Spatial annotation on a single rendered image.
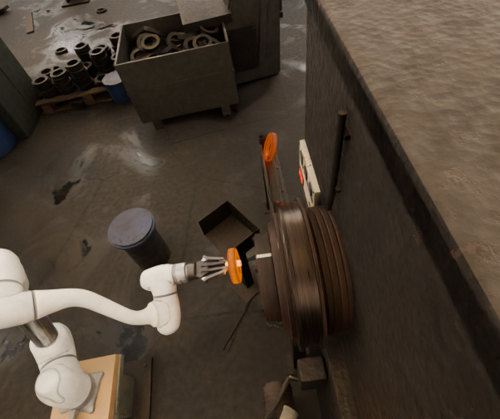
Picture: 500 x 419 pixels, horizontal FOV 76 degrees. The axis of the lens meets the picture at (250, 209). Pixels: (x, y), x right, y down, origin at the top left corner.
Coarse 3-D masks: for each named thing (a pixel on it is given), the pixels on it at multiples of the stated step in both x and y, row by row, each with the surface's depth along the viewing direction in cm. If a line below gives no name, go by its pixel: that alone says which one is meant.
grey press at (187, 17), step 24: (192, 0) 323; (216, 0) 315; (240, 0) 295; (264, 0) 297; (192, 24) 294; (216, 24) 298; (240, 24) 311; (264, 24) 314; (240, 48) 328; (264, 48) 333; (240, 72) 350; (264, 72) 357
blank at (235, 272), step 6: (228, 252) 135; (234, 252) 135; (228, 258) 133; (234, 258) 132; (228, 264) 131; (234, 264) 131; (228, 270) 131; (234, 270) 131; (240, 270) 141; (234, 276) 132; (240, 276) 138; (234, 282) 134; (240, 282) 136
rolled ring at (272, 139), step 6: (270, 132) 202; (270, 138) 205; (276, 138) 197; (264, 144) 212; (270, 144) 210; (276, 144) 196; (264, 150) 210; (270, 150) 197; (264, 156) 208; (270, 156) 198
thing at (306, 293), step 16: (288, 208) 94; (288, 224) 87; (304, 224) 86; (288, 240) 84; (304, 240) 83; (288, 256) 81; (304, 256) 82; (304, 272) 81; (304, 288) 80; (304, 304) 80; (320, 304) 80; (304, 320) 82; (320, 320) 82; (304, 336) 85; (320, 336) 85
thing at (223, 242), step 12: (228, 204) 177; (216, 216) 176; (228, 216) 184; (240, 216) 174; (204, 228) 175; (216, 228) 180; (228, 228) 179; (240, 228) 177; (252, 228) 168; (216, 240) 175; (228, 240) 173; (240, 240) 172; (240, 252) 163; (252, 276) 223; (240, 288) 219; (252, 288) 218
